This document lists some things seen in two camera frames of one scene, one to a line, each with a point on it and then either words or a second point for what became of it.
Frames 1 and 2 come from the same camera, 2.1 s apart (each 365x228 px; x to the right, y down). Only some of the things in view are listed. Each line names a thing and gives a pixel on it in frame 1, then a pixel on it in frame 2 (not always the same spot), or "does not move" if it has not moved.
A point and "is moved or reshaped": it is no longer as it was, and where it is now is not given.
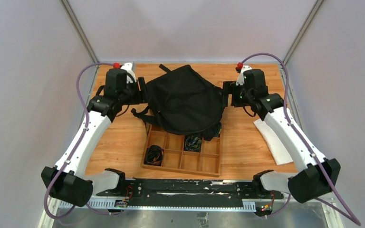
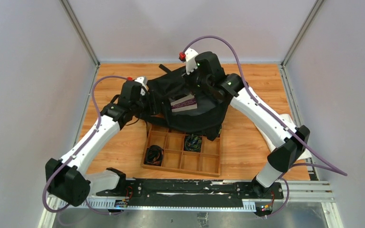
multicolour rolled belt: x=193 y=143 does not move
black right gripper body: x=235 y=88 to x=198 y=83
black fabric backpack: x=183 y=101 is moved or reshaped
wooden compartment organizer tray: x=176 y=158 does not move
